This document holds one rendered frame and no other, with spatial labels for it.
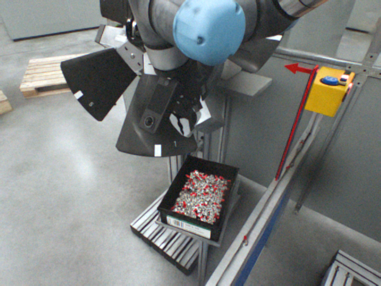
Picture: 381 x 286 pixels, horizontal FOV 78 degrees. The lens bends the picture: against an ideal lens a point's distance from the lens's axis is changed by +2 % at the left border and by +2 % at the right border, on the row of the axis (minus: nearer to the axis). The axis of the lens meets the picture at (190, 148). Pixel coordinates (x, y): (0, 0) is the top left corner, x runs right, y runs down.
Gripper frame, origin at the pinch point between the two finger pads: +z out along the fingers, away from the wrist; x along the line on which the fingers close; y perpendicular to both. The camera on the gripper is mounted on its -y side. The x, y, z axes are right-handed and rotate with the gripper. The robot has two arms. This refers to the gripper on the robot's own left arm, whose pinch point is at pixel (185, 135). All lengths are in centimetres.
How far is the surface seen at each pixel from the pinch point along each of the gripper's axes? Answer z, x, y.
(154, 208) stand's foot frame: 97, 44, -6
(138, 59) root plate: -4.9, 27.8, 14.8
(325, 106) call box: 12.4, -24.3, 35.9
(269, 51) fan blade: -12.9, -11.4, 20.2
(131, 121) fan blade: -0.4, 15.9, -3.4
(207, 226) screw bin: 11.2, -14.0, -13.7
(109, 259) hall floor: 94, 46, -44
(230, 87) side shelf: 34, 19, 54
